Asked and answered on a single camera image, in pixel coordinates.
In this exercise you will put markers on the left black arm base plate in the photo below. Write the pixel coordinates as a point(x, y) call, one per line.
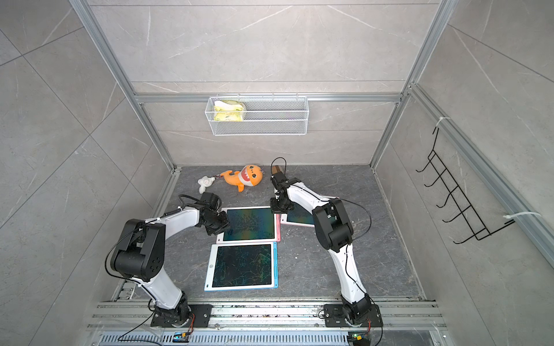
point(198, 315)

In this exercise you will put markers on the orange shark plush toy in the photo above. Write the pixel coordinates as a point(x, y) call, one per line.
point(249, 176)

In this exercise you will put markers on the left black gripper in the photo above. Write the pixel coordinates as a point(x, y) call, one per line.
point(223, 215)

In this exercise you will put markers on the white wire mesh basket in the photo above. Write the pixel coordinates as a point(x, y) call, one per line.
point(264, 116)

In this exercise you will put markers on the black wire hook rack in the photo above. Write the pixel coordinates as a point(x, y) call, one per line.
point(457, 197)

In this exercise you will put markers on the blue framed writing tablet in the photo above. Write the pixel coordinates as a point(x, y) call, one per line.
point(242, 266)

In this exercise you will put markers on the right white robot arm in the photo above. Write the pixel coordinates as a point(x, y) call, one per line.
point(334, 232)

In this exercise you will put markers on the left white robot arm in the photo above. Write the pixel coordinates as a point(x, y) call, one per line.
point(139, 254)

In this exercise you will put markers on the white small plush toy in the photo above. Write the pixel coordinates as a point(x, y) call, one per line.
point(205, 182)

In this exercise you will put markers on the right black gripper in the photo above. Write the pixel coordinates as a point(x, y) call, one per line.
point(275, 210)

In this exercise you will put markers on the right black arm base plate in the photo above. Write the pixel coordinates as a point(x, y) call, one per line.
point(335, 316)

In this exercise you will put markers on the pink framed writing tablet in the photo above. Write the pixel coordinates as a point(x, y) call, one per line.
point(298, 216)
point(250, 224)

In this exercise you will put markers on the yellow white cloth in basket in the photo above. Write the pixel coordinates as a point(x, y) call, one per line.
point(229, 110)

